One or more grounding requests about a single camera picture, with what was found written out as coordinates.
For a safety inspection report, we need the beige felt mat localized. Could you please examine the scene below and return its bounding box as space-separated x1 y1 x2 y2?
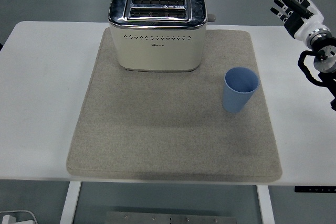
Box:
65 28 283 183

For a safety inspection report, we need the blue plastic cup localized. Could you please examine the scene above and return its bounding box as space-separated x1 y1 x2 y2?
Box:
222 67 260 114

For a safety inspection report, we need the black table control panel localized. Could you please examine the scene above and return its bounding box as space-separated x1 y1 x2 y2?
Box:
294 186 336 193

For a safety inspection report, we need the cream chrome two-slot toaster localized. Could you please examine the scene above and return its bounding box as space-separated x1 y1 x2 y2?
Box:
108 0 217 73

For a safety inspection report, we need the grey metal plate with screws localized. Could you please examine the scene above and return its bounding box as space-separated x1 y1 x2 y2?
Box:
105 211 238 224

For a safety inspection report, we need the white table leg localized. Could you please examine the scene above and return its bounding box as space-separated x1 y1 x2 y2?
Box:
256 185 276 224
59 181 82 224

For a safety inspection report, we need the white cable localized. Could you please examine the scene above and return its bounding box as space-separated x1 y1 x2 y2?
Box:
0 210 38 224

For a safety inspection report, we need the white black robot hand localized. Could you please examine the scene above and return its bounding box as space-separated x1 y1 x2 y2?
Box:
270 0 330 42

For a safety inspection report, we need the white plug block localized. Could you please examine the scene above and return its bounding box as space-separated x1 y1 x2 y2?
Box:
0 215 17 224

